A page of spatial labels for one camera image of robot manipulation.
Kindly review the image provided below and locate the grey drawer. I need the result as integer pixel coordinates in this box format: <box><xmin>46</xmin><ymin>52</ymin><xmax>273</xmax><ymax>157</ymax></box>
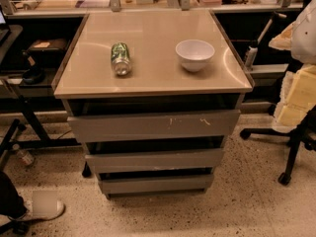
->
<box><xmin>99</xmin><ymin>174</ymin><xmax>214</xmax><ymax>195</ymax></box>
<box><xmin>85</xmin><ymin>148</ymin><xmax>224</xmax><ymax>173</ymax></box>
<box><xmin>68</xmin><ymin>110</ymin><xmax>240</xmax><ymax>142</ymax></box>

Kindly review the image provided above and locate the grey bottom drawer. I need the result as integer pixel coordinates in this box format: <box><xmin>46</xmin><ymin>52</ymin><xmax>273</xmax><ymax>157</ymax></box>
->
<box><xmin>99</xmin><ymin>174</ymin><xmax>214</xmax><ymax>195</ymax></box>

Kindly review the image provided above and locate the cream foam padding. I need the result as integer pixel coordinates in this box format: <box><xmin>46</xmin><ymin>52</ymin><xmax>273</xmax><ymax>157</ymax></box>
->
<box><xmin>272</xmin><ymin>0</ymin><xmax>316</xmax><ymax>133</ymax></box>

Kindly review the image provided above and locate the black office chair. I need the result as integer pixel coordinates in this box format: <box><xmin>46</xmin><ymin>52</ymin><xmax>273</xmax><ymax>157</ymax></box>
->
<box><xmin>240</xmin><ymin>108</ymin><xmax>316</xmax><ymax>186</ymax></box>

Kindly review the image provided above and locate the white sneaker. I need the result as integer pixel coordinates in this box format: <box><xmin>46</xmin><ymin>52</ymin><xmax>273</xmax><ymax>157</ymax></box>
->
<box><xmin>10</xmin><ymin>197</ymin><xmax>65</xmax><ymax>222</ymax></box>

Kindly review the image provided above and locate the white bowl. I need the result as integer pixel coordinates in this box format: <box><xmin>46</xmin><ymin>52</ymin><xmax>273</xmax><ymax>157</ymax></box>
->
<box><xmin>175</xmin><ymin>39</ymin><xmax>215</xmax><ymax>72</ymax></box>

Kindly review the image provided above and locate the dark trouser leg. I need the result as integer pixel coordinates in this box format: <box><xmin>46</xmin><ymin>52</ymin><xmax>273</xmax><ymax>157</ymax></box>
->
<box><xmin>0</xmin><ymin>172</ymin><xmax>27</xmax><ymax>219</ymax></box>

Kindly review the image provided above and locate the plastic water bottle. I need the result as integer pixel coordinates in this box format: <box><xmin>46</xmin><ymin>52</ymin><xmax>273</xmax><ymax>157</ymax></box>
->
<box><xmin>13</xmin><ymin>144</ymin><xmax>35</xmax><ymax>167</ymax></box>

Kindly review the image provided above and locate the grey drawer cabinet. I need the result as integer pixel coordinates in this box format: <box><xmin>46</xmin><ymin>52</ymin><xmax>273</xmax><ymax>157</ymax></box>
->
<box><xmin>52</xmin><ymin>9</ymin><xmax>253</xmax><ymax>183</ymax></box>

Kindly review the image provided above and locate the grey top drawer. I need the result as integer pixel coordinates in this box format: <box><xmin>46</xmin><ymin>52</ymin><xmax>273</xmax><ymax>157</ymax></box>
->
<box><xmin>68</xmin><ymin>110</ymin><xmax>240</xmax><ymax>142</ymax></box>

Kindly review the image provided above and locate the green soda can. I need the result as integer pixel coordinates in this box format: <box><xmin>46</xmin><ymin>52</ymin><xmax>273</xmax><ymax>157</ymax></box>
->
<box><xmin>111</xmin><ymin>42</ymin><xmax>131</xmax><ymax>76</ymax></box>

